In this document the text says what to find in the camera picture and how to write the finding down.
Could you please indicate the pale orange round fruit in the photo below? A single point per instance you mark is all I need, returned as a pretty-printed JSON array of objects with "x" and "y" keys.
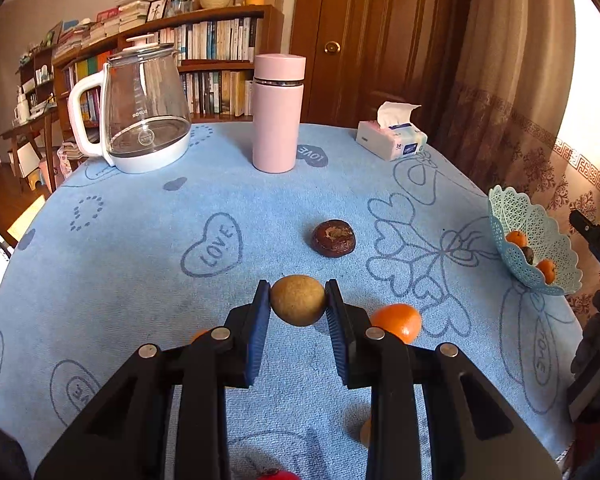
[{"x": 549, "y": 270}]

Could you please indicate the large round orange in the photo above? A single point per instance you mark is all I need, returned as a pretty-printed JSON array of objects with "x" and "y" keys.
[{"x": 199, "y": 334}]

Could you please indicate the glass kettle white handle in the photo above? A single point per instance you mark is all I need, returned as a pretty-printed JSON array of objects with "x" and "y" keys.
[{"x": 143, "y": 115}]

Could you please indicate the dark purple passion fruit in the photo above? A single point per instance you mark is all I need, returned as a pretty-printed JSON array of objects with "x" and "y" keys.
[{"x": 528, "y": 254}]

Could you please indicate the small mandarin orange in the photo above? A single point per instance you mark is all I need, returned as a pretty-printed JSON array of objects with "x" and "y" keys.
[{"x": 518, "y": 238}]

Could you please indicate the pink thermos bottle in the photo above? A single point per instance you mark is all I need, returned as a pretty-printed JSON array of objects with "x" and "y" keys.
[{"x": 276, "y": 109}]

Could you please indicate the patterned beige curtain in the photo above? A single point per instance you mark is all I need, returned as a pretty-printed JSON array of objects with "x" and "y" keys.
[{"x": 525, "y": 106}]

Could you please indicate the mint lattice fruit basket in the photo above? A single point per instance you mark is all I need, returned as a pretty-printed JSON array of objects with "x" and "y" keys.
[{"x": 510, "y": 210}]

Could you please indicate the oval orange fruit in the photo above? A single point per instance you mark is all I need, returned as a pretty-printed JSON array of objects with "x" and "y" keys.
[{"x": 401, "y": 320}]

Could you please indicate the brown longan fruit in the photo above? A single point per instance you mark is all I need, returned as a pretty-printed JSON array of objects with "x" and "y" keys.
[
  {"x": 299, "y": 300},
  {"x": 364, "y": 434}
]

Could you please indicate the light blue patterned tablecloth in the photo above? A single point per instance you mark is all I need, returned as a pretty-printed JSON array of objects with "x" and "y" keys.
[{"x": 115, "y": 260}]

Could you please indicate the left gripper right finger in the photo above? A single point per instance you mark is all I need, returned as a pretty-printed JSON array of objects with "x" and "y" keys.
[{"x": 474, "y": 433}]

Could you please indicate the brown wooden door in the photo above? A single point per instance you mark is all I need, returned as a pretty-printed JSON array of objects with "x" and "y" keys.
[{"x": 362, "y": 53}]

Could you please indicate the wooden side table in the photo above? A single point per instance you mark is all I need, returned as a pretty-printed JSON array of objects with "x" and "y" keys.
[{"x": 31, "y": 143}]

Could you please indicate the white tissue pack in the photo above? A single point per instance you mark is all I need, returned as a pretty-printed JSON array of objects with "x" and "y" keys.
[{"x": 392, "y": 135}]

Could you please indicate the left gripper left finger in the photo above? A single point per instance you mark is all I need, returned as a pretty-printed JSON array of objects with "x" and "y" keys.
[{"x": 123, "y": 431}]

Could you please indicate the red tomato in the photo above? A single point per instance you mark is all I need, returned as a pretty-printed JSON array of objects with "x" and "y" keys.
[{"x": 277, "y": 474}]

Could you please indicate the wooden bookshelf with books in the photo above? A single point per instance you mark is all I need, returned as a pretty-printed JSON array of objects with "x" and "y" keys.
[{"x": 214, "y": 51}]

